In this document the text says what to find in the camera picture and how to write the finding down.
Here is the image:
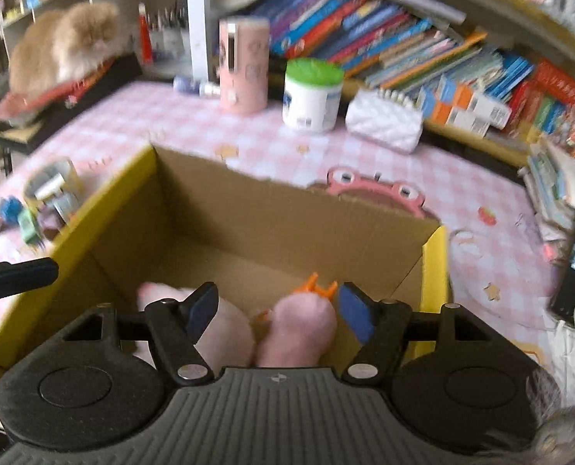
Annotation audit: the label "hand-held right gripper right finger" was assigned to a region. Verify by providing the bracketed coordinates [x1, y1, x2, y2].
[338, 282, 515, 384]

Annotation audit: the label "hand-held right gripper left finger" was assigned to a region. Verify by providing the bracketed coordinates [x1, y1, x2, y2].
[50, 282, 219, 387]

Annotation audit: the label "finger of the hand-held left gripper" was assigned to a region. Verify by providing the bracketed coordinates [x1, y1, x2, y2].
[0, 256, 60, 302]

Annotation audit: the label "pink plush toy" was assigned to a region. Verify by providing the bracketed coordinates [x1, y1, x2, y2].
[136, 281, 339, 369]

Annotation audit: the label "yellow cardboard box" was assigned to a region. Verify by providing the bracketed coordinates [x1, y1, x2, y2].
[0, 143, 451, 379]

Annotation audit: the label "yellow tape roll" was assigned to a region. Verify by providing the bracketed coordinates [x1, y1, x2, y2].
[22, 157, 82, 207]

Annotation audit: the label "orange plastic piece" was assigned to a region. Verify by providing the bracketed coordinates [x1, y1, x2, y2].
[292, 272, 339, 301]

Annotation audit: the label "small green item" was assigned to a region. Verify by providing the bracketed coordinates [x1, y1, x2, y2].
[19, 213, 46, 250]

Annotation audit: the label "small blue item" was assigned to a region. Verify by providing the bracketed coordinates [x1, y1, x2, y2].
[0, 196, 24, 231]

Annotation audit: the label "black digital piano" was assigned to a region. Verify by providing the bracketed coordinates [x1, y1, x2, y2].
[0, 53, 143, 156]

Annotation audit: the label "red foil packets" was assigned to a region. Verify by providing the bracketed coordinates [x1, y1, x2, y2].
[0, 60, 118, 117]

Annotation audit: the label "pink checked tablecloth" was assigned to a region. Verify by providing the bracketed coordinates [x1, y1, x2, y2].
[0, 80, 559, 379]

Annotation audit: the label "white quilted pouch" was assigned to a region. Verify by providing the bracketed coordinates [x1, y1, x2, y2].
[345, 88, 424, 155]

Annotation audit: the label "white jar with green lid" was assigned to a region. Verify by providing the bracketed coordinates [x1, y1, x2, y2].
[282, 57, 345, 135]

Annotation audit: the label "dark blue spray bottle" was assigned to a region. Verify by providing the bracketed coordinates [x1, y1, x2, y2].
[172, 75, 221, 98]

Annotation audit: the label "pile of papers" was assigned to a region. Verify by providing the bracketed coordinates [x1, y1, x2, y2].
[520, 140, 575, 253]

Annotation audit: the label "fluffy ginger cat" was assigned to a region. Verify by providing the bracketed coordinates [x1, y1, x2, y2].
[7, 1, 133, 98]

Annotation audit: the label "pink humidifier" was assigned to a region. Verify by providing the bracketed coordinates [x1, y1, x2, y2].
[218, 16, 270, 116]

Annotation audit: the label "white pen holder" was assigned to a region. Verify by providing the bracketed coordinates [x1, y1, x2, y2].
[147, 2, 191, 66]

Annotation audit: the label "row of colourful books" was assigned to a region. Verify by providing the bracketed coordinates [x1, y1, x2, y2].
[251, 0, 575, 175]

